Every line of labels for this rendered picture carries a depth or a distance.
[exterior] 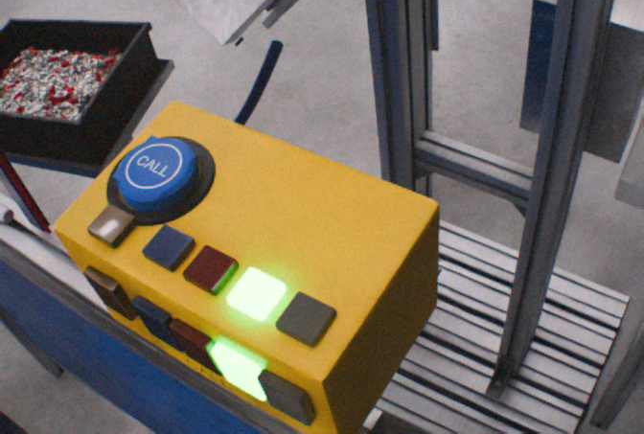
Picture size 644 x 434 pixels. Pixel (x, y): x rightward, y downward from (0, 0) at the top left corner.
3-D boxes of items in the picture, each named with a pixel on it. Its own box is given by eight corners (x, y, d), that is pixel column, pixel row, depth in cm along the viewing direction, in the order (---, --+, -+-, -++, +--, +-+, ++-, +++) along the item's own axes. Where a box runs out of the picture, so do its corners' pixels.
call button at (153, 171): (218, 172, 33) (210, 148, 32) (167, 231, 31) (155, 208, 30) (159, 146, 35) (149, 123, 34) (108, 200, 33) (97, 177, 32)
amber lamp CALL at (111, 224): (140, 223, 31) (135, 215, 31) (115, 251, 30) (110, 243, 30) (113, 209, 32) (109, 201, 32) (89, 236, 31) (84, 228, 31)
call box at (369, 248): (440, 315, 38) (445, 195, 30) (346, 467, 33) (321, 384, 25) (216, 212, 45) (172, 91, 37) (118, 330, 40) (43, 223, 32)
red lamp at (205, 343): (229, 368, 31) (213, 337, 29) (221, 377, 31) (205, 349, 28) (193, 346, 32) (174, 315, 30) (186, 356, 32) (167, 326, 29)
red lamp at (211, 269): (241, 266, 29) (238, 259, 29) (216, 298, 28) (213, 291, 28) (209, 250, 30) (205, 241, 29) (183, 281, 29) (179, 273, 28)
